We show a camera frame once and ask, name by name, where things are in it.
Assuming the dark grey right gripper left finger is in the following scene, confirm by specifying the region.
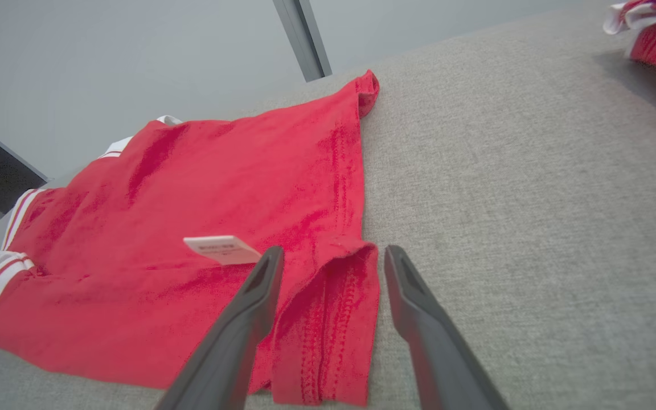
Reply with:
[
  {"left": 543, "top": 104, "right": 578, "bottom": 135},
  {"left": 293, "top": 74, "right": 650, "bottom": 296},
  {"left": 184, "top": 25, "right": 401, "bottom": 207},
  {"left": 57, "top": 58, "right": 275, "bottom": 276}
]
[{"left": 154, "top": 245, "right": 286, "bottom": 410}]

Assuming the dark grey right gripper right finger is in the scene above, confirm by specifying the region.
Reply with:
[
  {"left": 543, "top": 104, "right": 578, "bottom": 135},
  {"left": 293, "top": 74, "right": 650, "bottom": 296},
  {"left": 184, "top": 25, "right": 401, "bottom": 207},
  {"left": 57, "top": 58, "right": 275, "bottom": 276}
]
[{"left": 384, "top": 245, "right": 511, "bottom": 410}]

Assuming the grey fabric sofa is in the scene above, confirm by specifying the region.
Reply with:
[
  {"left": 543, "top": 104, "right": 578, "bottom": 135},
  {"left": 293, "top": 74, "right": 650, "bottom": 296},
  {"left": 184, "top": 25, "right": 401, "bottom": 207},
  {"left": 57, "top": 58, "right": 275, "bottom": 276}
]
[{"left": 0, "top": 0, "right": 656, "bottom": 410}]

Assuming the grey partition post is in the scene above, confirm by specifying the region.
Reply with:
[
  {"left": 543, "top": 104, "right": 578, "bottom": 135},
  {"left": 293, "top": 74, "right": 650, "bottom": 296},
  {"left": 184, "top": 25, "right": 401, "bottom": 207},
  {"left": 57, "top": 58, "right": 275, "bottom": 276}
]
[
  {"left": 273, "top": 0, "right": 324, "bottom": 83},
  {"left": 298, "top": 0, "right": 333, "bottom": 79}
]

